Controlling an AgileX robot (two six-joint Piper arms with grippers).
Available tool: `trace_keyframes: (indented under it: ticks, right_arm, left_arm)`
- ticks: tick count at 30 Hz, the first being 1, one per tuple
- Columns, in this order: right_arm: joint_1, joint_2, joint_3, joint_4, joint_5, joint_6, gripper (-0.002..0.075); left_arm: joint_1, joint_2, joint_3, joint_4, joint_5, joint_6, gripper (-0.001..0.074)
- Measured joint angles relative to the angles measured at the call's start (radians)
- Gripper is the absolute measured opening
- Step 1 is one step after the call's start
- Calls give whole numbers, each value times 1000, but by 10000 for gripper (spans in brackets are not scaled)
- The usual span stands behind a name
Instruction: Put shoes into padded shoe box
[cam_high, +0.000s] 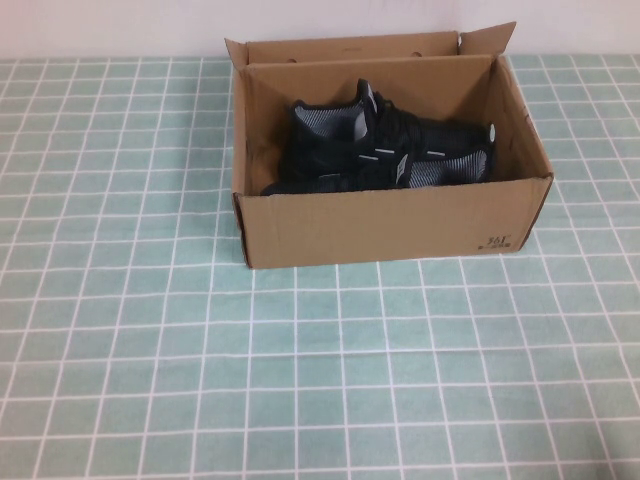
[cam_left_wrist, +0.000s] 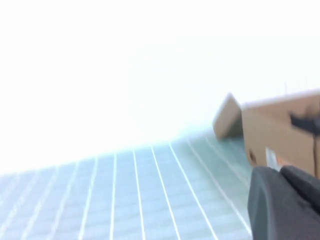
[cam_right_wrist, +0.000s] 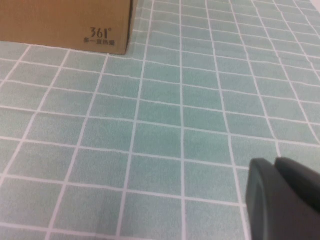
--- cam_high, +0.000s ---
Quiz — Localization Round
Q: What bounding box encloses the black knit sneaker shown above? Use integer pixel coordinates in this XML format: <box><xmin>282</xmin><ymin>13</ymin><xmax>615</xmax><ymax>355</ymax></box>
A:
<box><xmin>285</xmin><ymin>77</ymin><xmax>499</xmax><ymax>176</ymax></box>
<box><xmin>259</xmin><ymin>149</ymin><xmax>496</xmax><ymax>197</ymax></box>

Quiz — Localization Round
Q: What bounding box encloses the brown cardboard shoe box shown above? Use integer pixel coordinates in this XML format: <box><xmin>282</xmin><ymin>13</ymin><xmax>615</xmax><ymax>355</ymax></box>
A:
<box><xmin>223</xmin><ymin>20</ymin><xmax>555</xmax><ymax>271</ymax></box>

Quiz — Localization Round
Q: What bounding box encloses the green white checkered tablecloth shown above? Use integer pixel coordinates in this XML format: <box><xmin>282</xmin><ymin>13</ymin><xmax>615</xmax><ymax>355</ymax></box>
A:
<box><xmin>0</xmin><ymin>52</ymin><xmax>640</xmax><ymax>480</ymax></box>

